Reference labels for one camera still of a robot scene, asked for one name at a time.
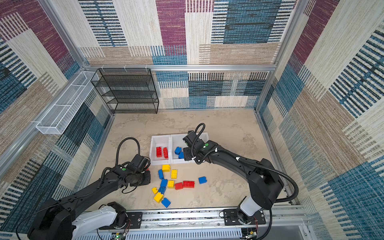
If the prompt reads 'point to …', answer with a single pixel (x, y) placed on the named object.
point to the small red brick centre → (178, 186)
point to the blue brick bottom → (165, 202)
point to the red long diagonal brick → (165, 152)
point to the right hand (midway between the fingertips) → (190, 155)
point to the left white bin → (163, 140)
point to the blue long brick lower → (163, 186)
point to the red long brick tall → (159, 151)
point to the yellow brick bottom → (158, 197)
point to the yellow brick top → (166, 168)
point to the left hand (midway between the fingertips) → (149, 177)
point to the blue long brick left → (160, 174)
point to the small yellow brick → (155, 190)
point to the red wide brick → (188, 184)
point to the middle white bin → (176, 140)
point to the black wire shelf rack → (127, 90)
